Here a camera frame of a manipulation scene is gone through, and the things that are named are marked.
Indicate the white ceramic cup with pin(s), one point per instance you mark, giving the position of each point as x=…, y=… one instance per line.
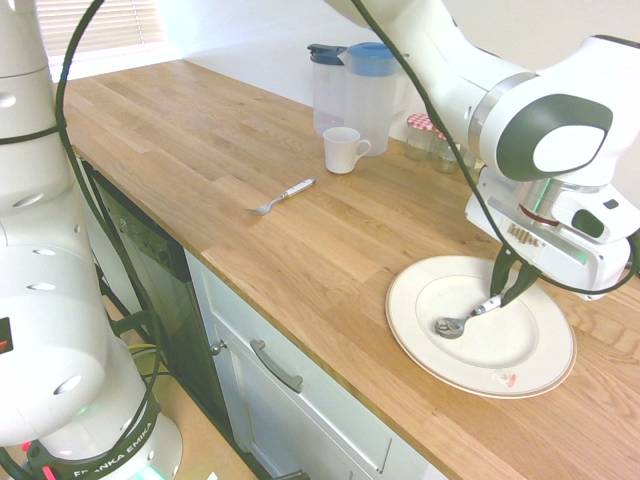
x=341, y=152

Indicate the white window blind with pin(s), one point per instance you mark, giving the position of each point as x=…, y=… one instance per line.
x=100, y=22

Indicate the white kitchen drawer cabinet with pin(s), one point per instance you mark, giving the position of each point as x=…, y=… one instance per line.
x=300, y=415

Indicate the small jar red checked lid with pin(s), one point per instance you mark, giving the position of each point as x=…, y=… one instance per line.
x=444, y=157
x=419, y=137

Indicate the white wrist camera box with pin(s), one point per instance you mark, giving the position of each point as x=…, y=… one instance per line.
x=592, y=217

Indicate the small metal cabinet knob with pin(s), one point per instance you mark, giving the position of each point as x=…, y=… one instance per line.
x=218, y=347

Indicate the black fronted dishwasher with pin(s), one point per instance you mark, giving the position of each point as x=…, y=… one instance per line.
x=160, y=280

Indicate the white gold-rimmed plate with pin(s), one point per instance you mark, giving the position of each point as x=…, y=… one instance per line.
x=450, y=280

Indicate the clear pitcher dark blue lid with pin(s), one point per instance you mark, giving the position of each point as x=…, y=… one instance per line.
x=327, y=95

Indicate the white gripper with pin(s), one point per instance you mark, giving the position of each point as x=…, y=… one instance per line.
x=565, y=260

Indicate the plastic pitcher light blue lid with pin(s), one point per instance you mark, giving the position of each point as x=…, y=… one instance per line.
x=367, y=100

